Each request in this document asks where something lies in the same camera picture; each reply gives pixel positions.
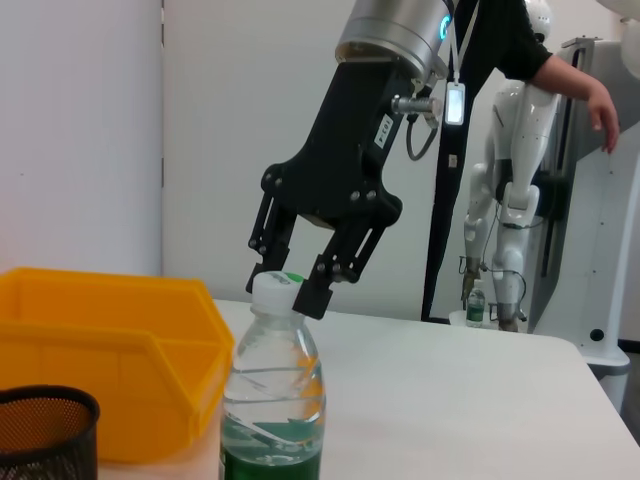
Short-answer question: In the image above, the person bare hand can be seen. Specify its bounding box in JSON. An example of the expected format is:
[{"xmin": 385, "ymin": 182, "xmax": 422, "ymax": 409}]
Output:
[{"xmin": 587, "ymin": 82, "xmax": 621, "ymax": 154}]

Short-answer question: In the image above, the right gripper cable with plugs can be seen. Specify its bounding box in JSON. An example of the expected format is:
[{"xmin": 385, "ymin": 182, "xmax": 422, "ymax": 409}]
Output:
[{"xmin": 390, "ymin": 74, "xmax": 446, "ymax": 162}]

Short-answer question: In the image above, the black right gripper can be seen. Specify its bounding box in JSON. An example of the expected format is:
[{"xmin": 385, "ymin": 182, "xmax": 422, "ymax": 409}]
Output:
[{"xmin": 244, "ymin": 57, "xmax": 405, "ymax": 320}]

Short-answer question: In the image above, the person in black clothes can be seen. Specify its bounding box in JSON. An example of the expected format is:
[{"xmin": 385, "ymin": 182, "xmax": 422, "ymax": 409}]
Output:
[{"xmin": 421, "ymin": 0, "xmax": 556, "ymax": 322}]

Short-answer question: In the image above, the white humanoid robot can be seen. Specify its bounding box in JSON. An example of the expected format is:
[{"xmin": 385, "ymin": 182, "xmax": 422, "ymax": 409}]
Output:
[{"xmin": 462, "ymin": 0, "xmax": 564, "ymax": 334}]

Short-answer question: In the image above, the white badge on lanyard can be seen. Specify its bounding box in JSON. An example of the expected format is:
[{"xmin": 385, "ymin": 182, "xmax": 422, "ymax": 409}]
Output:
[{"xmin": 444, "ymin": 0, "xmax": 482, "ymax": 126}]

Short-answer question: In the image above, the black mesh pen cup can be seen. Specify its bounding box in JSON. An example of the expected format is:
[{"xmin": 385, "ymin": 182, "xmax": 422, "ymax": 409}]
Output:
[{"xmin": 0, "ymin": 383, "xmax": 101, "ymax": 480}]

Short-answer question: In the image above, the yellow plastic storage bin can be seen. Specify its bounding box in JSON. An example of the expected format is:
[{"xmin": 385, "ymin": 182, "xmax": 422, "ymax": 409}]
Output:
[{"xmin": 0, "ymin": 267, "xmax": 236, "ymax": 464}]

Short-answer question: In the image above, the small background water bottle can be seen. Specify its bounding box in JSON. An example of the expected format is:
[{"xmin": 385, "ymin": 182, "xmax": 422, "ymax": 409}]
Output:
[{"xmin": 465, "ymin": 279, "xmax": 487, "ymax": 329}]

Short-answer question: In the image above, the clear water bottle green label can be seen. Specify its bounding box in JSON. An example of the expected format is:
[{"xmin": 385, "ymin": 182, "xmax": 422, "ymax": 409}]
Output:
[{"xmin": 219, "ymin": 269, "xmax": 327, "ymax": 480}]

